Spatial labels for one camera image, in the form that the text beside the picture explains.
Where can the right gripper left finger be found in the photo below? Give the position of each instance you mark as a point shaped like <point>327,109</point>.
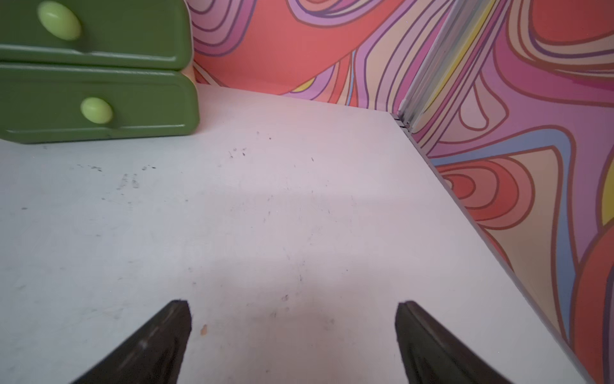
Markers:
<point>153,354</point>

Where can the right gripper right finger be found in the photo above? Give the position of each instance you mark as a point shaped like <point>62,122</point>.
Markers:
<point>432,354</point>

